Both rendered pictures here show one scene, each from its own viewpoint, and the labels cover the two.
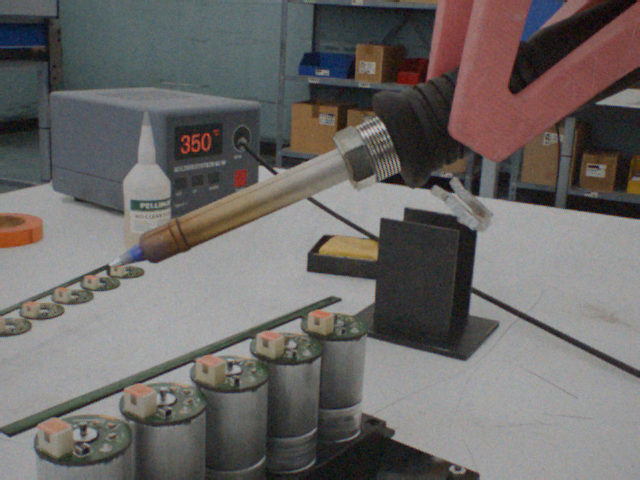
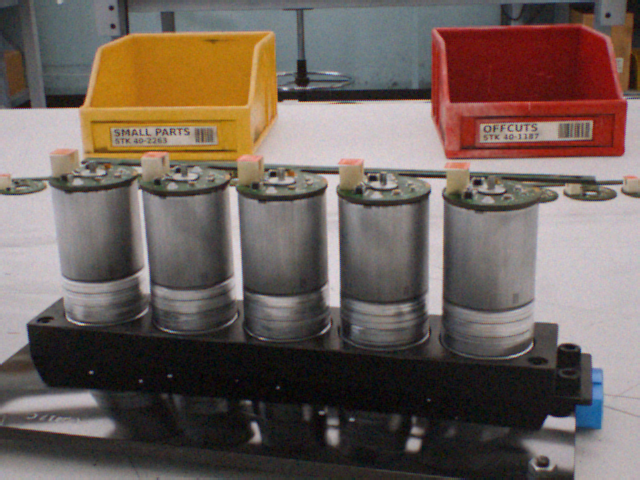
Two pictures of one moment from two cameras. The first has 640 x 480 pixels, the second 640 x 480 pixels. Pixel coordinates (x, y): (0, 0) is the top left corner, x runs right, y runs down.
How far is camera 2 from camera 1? 0.27 m
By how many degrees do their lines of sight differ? 66
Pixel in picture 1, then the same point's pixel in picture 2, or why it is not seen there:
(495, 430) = not seen: outside the picture
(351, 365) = (469, 247)
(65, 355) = not seen: hidden behind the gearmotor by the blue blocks
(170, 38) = not seen: outside the picture
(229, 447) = (245, 260)
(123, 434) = (107, 182)
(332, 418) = (448, 315)
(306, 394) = (364, 247)
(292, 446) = (350, 310)
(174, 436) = (151, 206)
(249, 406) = (257, 218)
